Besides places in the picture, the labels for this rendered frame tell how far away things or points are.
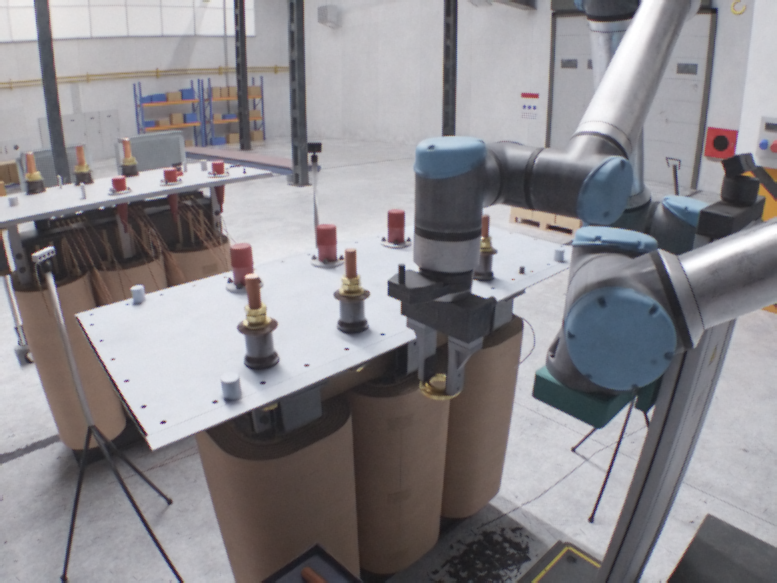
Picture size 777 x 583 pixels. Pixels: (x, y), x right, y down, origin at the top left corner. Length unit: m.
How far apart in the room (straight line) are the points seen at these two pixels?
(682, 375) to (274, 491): 1.02
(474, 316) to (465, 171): 0.18
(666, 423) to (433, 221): 0.65
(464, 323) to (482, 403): 1.31
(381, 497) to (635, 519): 0.91
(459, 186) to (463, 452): 1.58
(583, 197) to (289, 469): 1.02
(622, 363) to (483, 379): 1.23
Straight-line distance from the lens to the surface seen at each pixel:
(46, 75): 9.35
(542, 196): 0.68
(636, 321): 0.68
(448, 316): 0.67
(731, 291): 0.72
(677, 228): 1.29
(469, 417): 1.97
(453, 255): 0.63
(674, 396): 1.04
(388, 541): 1.98
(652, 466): 1.13
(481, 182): 0.64
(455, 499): 2.26
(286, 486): 1.40
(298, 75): 11.04
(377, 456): 1.67
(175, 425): 1.01
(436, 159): 0.61
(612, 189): 0.65
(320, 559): 1.35
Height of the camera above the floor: 1.93
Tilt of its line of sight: 22 degrees down
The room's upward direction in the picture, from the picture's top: straight up
